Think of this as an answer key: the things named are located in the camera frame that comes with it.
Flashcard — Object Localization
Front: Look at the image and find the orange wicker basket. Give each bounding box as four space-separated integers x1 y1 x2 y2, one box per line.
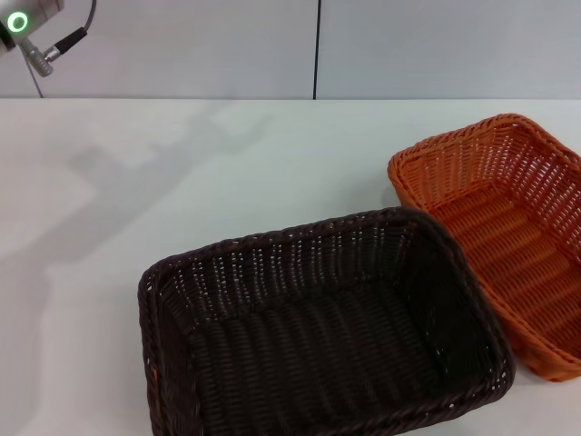
386 113 581 383

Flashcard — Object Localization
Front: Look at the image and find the dark brown wicker basket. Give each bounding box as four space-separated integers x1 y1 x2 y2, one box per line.
137 206 517 436

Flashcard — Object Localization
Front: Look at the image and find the grey cable with metal plug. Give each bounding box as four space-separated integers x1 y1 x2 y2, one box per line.
22 0 97 78

